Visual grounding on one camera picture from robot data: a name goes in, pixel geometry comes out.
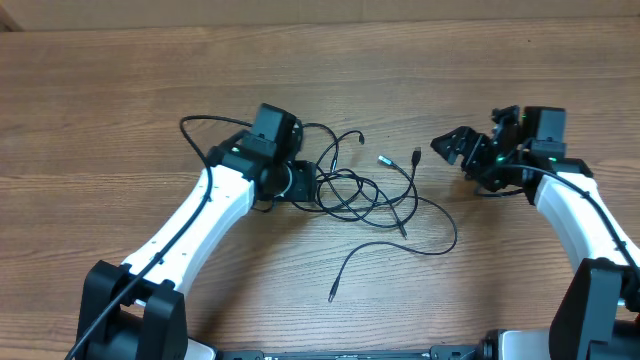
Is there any black cable bundle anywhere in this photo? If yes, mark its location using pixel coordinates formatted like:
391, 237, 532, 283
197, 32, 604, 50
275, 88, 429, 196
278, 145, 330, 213
294, 121, 459, 304

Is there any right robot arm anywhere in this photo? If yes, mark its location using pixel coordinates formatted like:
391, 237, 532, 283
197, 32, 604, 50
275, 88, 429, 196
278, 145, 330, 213
431, 106, 639, 359

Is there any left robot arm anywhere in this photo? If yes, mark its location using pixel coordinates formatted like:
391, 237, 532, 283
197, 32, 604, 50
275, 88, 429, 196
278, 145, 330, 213
67, 104, 316, 360

